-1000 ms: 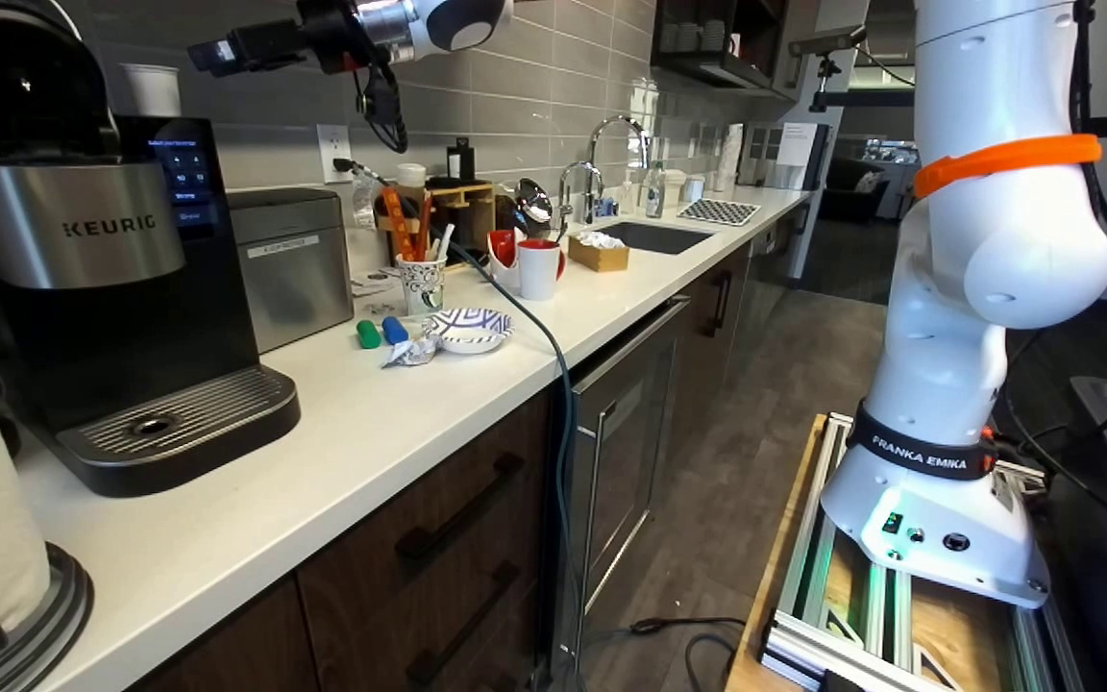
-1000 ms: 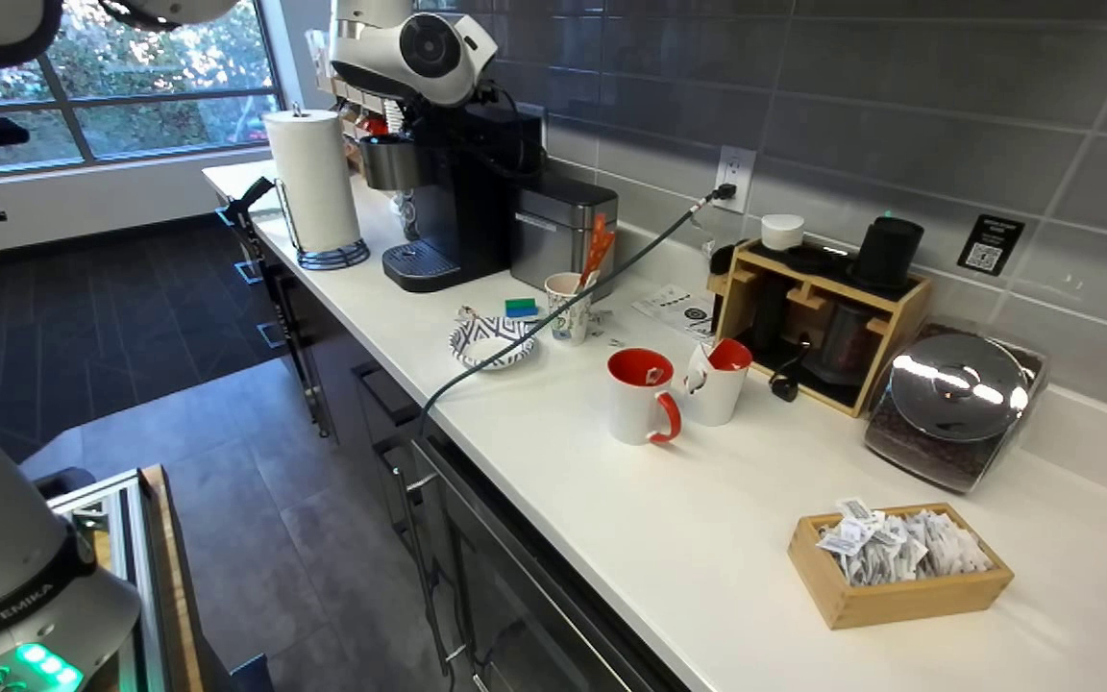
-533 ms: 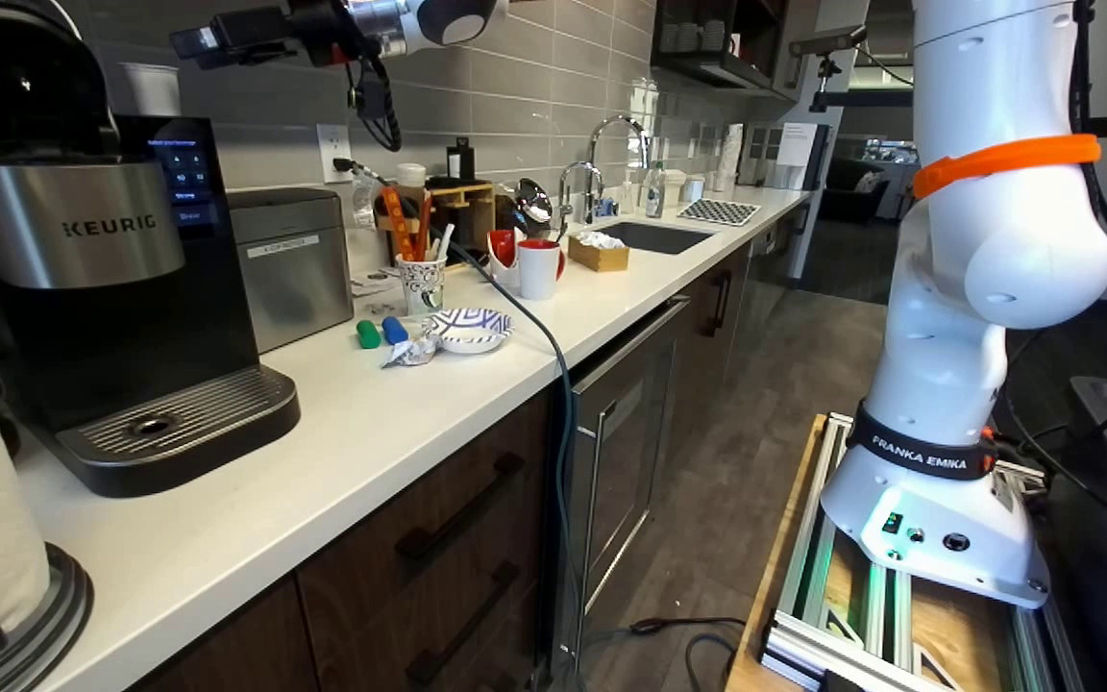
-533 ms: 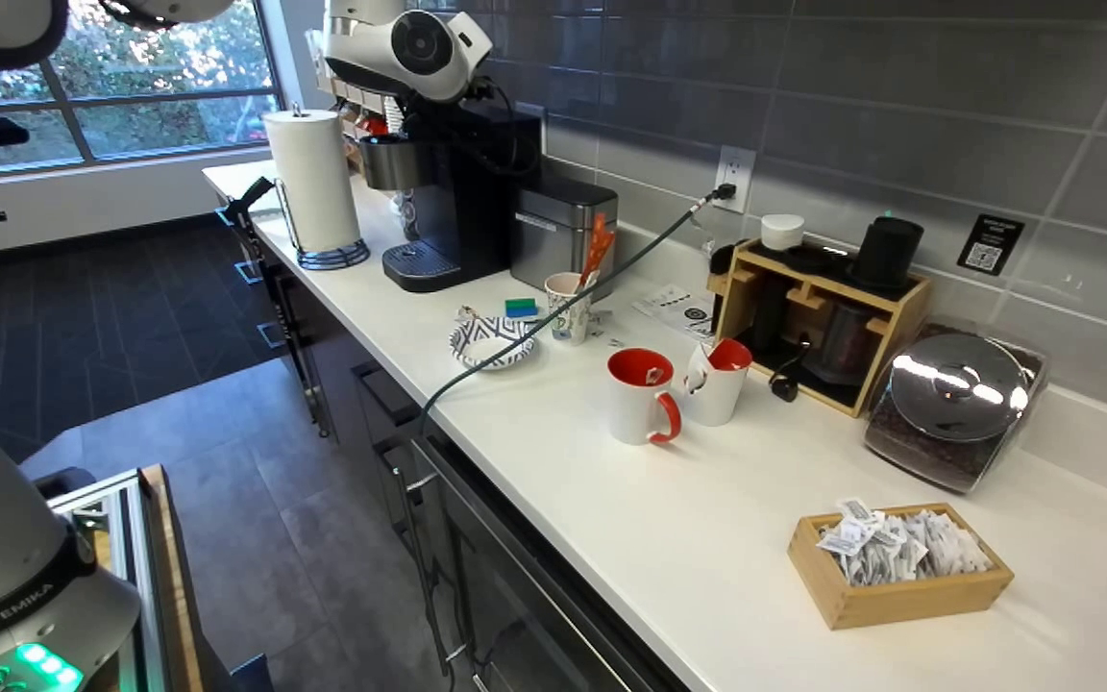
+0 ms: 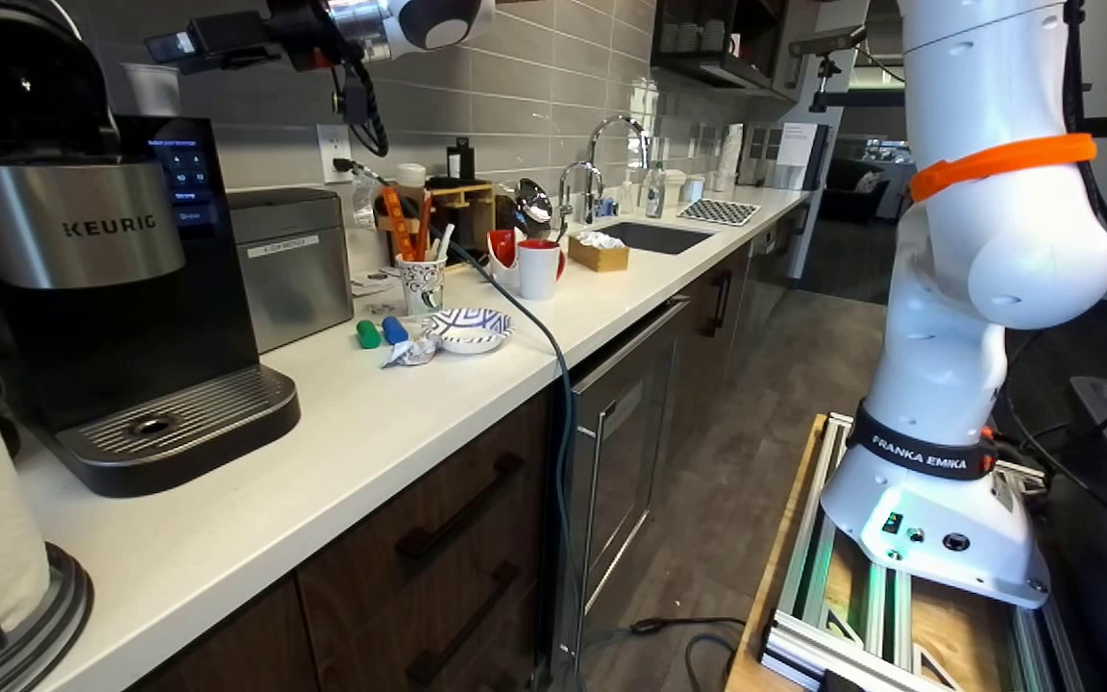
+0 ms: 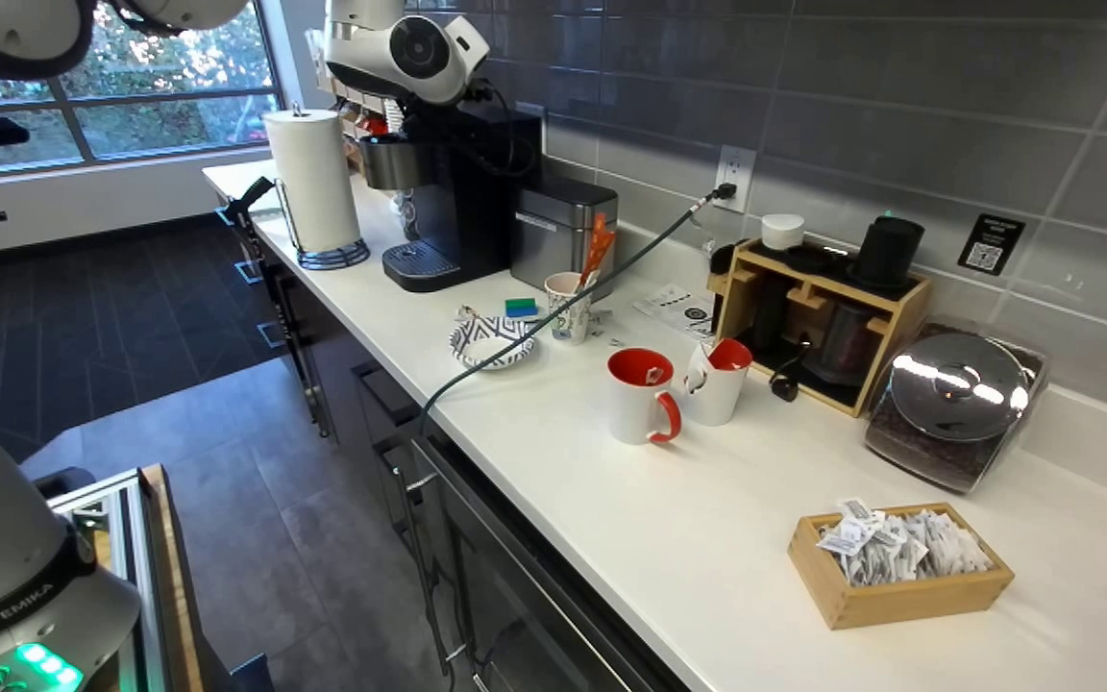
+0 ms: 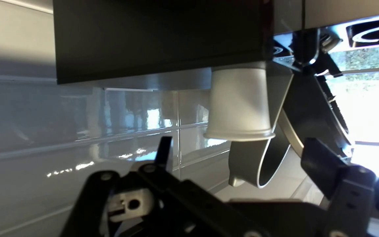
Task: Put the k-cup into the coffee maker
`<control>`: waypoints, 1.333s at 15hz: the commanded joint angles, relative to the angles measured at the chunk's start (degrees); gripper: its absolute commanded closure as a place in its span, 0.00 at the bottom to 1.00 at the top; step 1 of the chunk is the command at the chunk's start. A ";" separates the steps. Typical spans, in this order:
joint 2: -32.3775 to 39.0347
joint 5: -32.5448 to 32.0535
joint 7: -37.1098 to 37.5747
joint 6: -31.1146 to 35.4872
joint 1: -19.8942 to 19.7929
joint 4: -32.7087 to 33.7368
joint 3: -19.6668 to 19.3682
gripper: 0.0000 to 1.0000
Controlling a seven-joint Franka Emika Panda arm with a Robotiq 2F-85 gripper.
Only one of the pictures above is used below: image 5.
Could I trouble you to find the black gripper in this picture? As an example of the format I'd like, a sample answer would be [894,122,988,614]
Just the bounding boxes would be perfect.
[194,0,352,71]

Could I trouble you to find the patterned white utensil cup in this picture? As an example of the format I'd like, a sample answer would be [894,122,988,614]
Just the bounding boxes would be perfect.
[396,252,453,323]

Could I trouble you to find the black silver Keurig coffee maker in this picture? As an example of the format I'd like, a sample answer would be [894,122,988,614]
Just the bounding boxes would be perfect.
[0,0,306,501]

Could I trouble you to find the grey metal countertop appliance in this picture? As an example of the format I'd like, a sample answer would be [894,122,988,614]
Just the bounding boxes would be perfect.
[225,185,359,359]

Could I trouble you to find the clear plastic bag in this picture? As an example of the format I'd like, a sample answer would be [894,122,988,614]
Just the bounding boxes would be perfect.
[348,170,408,320]

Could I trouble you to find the dark small bottle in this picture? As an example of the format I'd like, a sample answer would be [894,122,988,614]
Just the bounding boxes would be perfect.
[444,136,480,190]

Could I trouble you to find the wooden countertop box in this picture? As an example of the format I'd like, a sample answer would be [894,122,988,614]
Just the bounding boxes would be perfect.
[425,179,505,260]

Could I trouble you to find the black metal kettle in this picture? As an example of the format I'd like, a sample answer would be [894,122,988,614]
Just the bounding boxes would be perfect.
[508,174,564,244]

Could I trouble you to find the white blue small packet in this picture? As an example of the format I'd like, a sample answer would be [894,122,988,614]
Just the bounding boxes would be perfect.
[382,335,444,372]

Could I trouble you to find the red white mug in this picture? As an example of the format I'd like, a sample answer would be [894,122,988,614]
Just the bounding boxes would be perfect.
[489,227,573,308]

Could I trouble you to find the blue patterned white bowl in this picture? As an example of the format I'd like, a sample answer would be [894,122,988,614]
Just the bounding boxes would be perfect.
[427,302,514,363]

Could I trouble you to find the chrome faucet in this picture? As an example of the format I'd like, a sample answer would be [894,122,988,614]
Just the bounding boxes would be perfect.
[558,112,649,232]

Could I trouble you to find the clear tall bottle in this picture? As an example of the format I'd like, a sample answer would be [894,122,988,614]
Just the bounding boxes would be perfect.
[625,72,668,224]

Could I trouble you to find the small wooden tissue box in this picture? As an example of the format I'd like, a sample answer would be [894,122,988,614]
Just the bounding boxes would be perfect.
[564,227,636,277]

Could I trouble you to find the dark kitchen sink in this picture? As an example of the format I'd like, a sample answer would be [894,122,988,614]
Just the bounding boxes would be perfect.
[595,219,721,256]

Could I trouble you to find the dark wood drawer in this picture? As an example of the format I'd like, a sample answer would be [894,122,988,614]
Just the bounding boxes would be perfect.
[321,510,558,692]
[294,397,558,684]

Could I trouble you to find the grey drying mat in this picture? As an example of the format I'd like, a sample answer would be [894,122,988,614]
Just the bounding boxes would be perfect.
[677,196,764,232]

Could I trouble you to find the dark wood cabinet door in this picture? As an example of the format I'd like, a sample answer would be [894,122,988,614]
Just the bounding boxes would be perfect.
[686,247,764,438]
[126,573,325,692]

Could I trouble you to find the black paper towel holder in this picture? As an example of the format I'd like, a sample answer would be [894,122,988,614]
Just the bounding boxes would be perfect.
[0,514,97,692]

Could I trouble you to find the wooden base board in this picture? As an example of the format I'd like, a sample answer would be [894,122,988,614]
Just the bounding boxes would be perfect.
[723,408,835,692]

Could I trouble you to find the black wrist cable bundle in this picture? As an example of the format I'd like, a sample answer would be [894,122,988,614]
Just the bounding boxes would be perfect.
[329,55,396,163]

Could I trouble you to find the white wall outlet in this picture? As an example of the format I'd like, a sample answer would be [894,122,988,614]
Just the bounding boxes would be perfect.
[314,118,362,185]

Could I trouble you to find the orange handled scissors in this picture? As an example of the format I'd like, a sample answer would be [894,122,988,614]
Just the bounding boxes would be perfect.
[379,185,431,269]

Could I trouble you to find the dark wall shelf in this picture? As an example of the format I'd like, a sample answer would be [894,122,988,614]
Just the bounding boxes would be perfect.
[649,0,832,100]

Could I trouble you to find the teal cable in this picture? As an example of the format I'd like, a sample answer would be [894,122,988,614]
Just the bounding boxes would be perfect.
[448,244,584,684]

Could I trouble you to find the silver fridge handle bar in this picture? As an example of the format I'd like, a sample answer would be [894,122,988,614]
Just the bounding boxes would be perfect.
[573,414,595,611]

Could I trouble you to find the black floor cable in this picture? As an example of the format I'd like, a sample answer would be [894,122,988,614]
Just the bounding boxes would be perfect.
[576,611,753,692]

